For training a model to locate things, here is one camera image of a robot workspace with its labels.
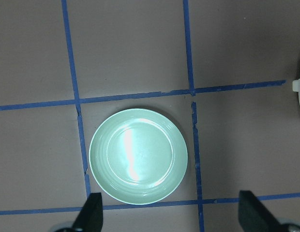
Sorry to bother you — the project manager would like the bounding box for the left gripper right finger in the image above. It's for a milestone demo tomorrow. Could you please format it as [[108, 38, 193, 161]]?
[[238, 190, 285, 232]]

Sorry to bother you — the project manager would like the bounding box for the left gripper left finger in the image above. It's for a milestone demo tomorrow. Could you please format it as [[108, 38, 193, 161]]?
[[72, 193, 103, 232]]

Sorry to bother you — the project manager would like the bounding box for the green plate near left arm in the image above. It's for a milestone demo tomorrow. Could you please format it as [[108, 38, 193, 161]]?
[[89, 108, 188, 205]]

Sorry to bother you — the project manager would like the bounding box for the brown paper table cover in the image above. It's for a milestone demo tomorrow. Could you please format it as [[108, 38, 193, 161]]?
[[0, 0, 300, 232]]

